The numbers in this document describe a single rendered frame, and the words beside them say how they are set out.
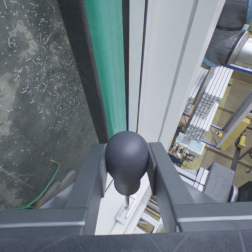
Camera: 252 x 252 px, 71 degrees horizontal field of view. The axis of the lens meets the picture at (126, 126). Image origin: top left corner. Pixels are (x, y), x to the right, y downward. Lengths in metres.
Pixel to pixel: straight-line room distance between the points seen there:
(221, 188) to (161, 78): 0.30
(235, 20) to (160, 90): 0.70
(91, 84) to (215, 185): 0.35
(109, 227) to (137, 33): 0.27
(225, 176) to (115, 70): 0.36
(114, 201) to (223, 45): 0.80
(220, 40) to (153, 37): 0.74
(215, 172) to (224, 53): 0.61
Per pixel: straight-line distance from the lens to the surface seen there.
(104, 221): 0.32
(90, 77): 0.20
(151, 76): 0.24
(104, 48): 0.17
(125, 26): 0.22
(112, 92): 0.20
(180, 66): 0.21
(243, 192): 0.44
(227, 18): 0.91
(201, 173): 0.46
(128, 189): 0.18
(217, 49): 0.95
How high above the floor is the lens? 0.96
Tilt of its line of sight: 18 degrees down
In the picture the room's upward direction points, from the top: 116 degrees clockwise
